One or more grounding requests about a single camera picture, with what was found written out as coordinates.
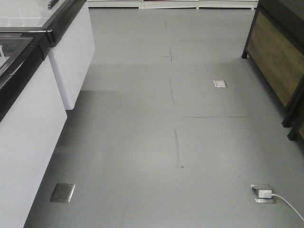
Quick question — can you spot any near white chest freezer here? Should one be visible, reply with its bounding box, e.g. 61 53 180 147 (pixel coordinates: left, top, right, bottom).
0 33 67 228

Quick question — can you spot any white power adapter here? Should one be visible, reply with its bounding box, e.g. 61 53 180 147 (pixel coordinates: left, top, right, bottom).
257 189 273 199

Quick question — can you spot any white power cable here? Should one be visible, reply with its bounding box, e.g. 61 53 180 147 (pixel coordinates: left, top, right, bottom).
271 193 304 222

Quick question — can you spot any black wooden produce stand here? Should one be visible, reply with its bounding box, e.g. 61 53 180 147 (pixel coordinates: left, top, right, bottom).
242 0 304 141

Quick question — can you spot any far steel floor socket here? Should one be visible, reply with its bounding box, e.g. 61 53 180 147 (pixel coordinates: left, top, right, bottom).
213 80 227 88

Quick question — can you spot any far white chest freezer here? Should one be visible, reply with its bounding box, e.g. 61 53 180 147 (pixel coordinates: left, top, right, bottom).
0 0 95 110

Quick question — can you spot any open steel floor socket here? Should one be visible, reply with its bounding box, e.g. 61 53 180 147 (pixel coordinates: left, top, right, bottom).
250 184 276 204

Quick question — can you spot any closed steel floor socket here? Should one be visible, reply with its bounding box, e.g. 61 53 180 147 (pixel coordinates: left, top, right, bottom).
50 183 76 203

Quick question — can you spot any white chest freezer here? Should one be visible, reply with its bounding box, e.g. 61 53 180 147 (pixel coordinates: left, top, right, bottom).
0 33 67 228
0 0 95 110

